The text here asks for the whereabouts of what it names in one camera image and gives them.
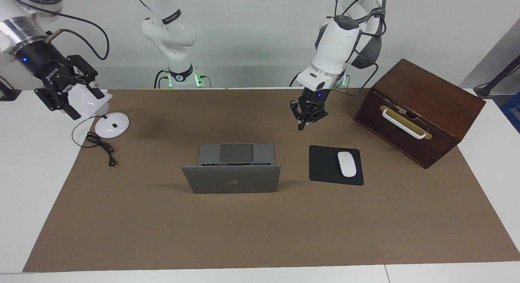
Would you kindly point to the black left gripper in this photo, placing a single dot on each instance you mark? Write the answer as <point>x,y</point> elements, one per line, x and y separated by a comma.
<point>313,102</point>

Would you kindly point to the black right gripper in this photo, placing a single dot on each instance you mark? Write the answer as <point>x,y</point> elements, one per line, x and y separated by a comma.
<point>40,61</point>

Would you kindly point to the silver laptop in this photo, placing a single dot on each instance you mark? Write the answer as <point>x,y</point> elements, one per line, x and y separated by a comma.
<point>231,181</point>

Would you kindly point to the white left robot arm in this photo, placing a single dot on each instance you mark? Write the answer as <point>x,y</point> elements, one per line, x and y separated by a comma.
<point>335,47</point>

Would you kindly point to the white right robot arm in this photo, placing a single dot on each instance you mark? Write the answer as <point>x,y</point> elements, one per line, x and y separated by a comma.
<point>170,35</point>

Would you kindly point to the black mouse pad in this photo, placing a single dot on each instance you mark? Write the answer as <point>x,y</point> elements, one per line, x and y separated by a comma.
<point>323,165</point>

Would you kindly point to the white desk lamp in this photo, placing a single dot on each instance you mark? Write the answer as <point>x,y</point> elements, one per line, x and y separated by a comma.
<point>111,126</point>

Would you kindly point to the white computer mouse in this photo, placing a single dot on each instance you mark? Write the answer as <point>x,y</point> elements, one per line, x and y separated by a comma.
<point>347,164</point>

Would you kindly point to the black clamp base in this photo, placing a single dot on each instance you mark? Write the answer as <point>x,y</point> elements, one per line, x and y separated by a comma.
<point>8,95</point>

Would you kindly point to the dark wooden box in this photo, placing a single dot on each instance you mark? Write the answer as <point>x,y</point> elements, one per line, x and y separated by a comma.
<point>430,96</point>

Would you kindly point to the large brown table mat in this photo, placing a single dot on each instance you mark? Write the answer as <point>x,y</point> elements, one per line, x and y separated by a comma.
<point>260,234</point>

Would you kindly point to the black tripod stand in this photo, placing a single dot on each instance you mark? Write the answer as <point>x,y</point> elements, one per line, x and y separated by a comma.
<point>501,75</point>

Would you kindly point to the blue crate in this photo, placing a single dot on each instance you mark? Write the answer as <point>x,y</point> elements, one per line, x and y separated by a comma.
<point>512,112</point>

